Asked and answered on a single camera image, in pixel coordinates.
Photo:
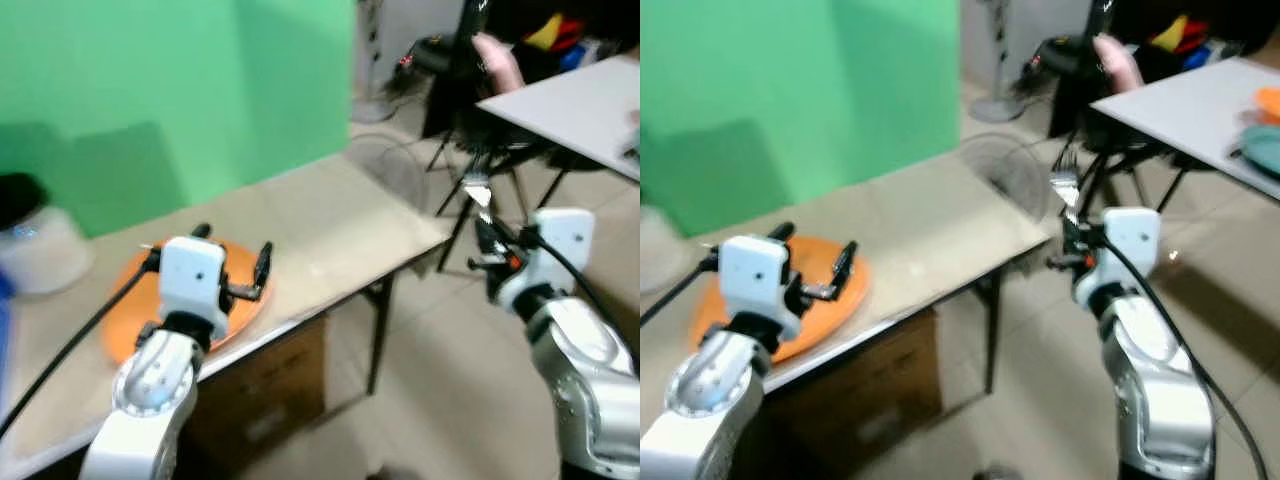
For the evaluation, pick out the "silver metal fork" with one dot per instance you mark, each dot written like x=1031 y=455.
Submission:
x=1065 y=186
x=478 y=188

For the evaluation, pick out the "yellow and red object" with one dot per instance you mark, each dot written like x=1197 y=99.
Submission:
x=550 y=35
x=1180 y=35

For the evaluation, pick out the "green backdrop screen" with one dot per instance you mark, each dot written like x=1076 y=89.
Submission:
x=800 y=90
x=180 y=90

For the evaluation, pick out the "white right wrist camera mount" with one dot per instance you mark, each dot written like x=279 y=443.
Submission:
x=1128 y=245
x=560 y=245

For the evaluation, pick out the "black device with red lights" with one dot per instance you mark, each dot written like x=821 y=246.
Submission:
x=430 y=55
x=1055 y=55

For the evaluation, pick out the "black metal table leg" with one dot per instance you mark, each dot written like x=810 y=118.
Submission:
x=995 y=330
x=380 y=335

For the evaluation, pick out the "blue object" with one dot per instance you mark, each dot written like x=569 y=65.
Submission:
x=580 y=57
x=1205 y=55

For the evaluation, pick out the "white table with black legs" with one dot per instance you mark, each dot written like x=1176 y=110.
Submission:
x=1190 y=110
x=570 y=110

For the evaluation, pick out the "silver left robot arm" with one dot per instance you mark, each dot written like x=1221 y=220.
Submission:
x=150 y=385
x=705 y=400

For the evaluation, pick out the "brown box under table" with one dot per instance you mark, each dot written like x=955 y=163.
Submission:
x=860 y=400
x=260 y=390

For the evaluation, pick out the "white container with black lid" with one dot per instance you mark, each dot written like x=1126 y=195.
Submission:
x=40 y=250

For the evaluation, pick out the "teal plate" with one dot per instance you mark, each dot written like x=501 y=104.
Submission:
x=1263 y=150

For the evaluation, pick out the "orange round plate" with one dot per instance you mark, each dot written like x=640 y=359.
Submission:
x=830 y=315
x=245 y=320

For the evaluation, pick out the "white standing fan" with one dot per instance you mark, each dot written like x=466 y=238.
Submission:
x=995 y=100
x=372 y=100

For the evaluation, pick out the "small orange plate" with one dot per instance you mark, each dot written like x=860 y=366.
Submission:
x=1270 y=105

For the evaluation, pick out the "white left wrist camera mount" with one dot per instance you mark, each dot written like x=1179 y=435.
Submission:
x=192 y=275
x=755 y=280

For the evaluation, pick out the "pink soft object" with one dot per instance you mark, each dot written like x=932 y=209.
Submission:
x=500 y=62
x=1120 y=62

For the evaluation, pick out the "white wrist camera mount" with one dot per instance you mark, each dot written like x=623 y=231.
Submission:
x=192 y=275
x=755 y=280
x=560 y=245
x=1128 y=245

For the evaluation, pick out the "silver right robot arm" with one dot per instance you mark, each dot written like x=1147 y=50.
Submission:
x=1160 y=400
x=590 y=390

